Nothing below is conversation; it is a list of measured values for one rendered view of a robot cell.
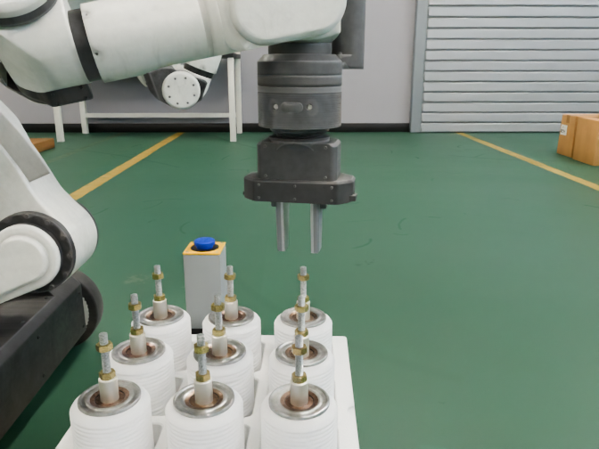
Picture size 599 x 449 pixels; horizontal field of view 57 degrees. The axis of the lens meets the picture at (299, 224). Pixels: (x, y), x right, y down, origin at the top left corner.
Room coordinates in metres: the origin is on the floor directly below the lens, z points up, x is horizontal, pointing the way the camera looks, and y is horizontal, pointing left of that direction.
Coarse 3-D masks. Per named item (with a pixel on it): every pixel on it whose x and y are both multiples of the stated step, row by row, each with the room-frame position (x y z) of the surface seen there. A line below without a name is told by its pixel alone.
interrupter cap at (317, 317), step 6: (288, 312) 0.85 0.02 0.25; (294, 312) 0.85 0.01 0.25; (312, 312) 0.85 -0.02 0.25; (318, 312) 0.85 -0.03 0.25; (282, 318) 0.82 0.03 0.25; (288, 318) 0.82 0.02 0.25; (294, 318) 0.83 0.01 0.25; (312, 318) 0.83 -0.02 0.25; (318, 318) 0.82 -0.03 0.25; (324, 318) 0.82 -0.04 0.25; (288, 324) 0.80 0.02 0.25; (294, 324) 0.80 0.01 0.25; (306, 324) 0.80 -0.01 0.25; (312, 324) 0.80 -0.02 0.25; (318, 324) 0.80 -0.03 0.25
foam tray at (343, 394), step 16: (192, 336) 0.90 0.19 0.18; (272, 336) 0.90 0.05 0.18; (336, 336) 0.90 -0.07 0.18; (336, 352) 0.85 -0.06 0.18; (336, 368) 0.79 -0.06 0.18; (176, 384) 0.77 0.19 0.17; (256, 384) 0.76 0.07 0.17; (336, 384) 0.75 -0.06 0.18; (256, 400) 0.70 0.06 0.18; (336, 400) 0.71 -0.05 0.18; (352, 400) 0.71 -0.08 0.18; (160, 416) 0.67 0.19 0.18; (256, 416) 0.67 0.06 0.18; (352, 416) 0.67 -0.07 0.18; (160, 432) 0.63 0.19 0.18; (256, 432) 0.63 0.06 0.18; (352, 432) 0.63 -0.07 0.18; (64, 448) 0.60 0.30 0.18; (160, 448) 0.60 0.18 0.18; (256, 448) 0.60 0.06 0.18; (352, 448) 0.60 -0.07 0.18
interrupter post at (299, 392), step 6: (294, 384) 0.59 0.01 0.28; (300, 384) 0.59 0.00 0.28; (306, 384) 0.59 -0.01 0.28; (294, 390) 0.59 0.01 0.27; (300, 390) 0.59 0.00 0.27; (306, 390) 0.59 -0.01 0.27; (294, 396) 0.59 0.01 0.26; (300, 396) 0.59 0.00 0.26; (306, 396) 0.59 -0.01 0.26; (294, 402) 0.59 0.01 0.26; (300, 402) 0.59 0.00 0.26; (306, 402) 0.59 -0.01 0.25
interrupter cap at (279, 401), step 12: (288, 384) 0.63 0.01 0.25; (312, 384) 0.63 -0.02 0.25; (276, 396) 0.60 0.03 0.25; (288, 396) 0.61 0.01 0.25; (312, 396) 0.60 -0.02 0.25; (324, 396) 0.60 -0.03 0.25; (276, 408) 0.58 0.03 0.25; (288, 408) 0.58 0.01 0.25; (300, 408) 0.58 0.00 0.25; (312, 408) 0.58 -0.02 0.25; (324, 408) 0.58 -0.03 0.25
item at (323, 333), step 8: (280, 320) 0.82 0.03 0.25; (328, 320) 0.83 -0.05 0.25; (280, 328) 0.80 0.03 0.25; (288, 328) 0.80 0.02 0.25; (312, 328) 0.80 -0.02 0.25; (320, 328) 0.80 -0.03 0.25; (328, 328) 0.81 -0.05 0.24; (280, 336) 0.80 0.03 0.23; (288, 336) 0.79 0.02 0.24; (312, 336) 0.79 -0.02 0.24; (320, 336) 0.79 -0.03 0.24; (328, 336) 0.81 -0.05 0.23; (280, 344) 0.80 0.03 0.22; (328, 344) 0.81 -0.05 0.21
